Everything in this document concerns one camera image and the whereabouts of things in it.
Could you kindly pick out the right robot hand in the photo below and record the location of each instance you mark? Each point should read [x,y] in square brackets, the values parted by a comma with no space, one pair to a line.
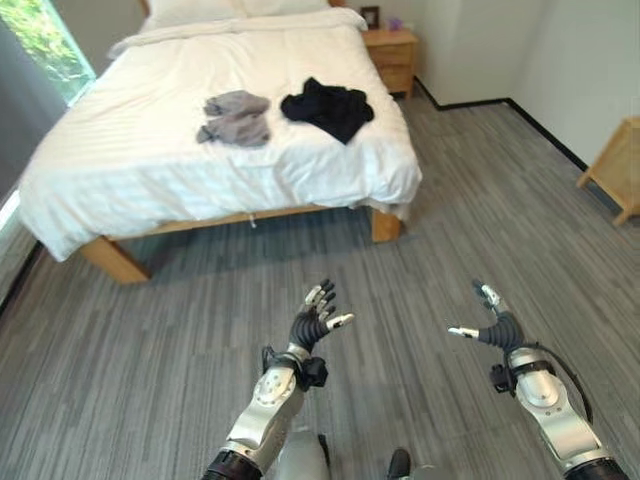
[496,327]

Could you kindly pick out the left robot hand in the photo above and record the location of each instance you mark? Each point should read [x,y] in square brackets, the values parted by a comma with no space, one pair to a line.
[305,325]

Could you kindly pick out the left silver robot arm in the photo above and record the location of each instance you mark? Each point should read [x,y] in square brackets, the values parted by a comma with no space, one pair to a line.
[265,405]

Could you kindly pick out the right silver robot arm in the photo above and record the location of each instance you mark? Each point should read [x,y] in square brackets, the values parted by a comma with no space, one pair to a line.
[545,400]

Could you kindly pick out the wooden laundry basket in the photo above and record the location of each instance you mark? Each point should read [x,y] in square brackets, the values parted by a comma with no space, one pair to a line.
[615,170]

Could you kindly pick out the silver robot leg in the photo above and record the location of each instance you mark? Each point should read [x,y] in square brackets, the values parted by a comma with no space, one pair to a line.
[300,452]

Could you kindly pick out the dark robot foot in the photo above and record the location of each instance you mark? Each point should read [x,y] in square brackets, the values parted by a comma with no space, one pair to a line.
[399,462]

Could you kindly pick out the white duvet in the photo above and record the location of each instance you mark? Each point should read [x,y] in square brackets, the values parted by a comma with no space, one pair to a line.
[200,150]

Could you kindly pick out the grey garment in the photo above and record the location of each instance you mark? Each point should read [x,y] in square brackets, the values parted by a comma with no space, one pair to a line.
[235,120]

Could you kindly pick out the black garment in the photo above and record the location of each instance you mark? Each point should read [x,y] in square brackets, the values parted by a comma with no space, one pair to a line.
[327,107]

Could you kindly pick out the wooden nightstand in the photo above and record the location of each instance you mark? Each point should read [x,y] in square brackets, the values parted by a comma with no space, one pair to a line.
[392,57]

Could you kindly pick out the purple tissue box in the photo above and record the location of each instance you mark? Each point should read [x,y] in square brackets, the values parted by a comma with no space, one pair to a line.
[396,23]

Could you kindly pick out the white pillow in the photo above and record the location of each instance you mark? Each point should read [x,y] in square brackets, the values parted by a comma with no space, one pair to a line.
[240,7]

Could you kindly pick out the window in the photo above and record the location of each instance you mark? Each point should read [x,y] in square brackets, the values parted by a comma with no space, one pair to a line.
[47,45]

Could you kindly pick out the wooden bed frame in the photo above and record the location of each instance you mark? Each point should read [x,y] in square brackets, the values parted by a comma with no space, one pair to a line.
[120,260]

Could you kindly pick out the dark picture frame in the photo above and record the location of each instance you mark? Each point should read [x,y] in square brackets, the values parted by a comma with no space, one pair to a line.
[370,16]

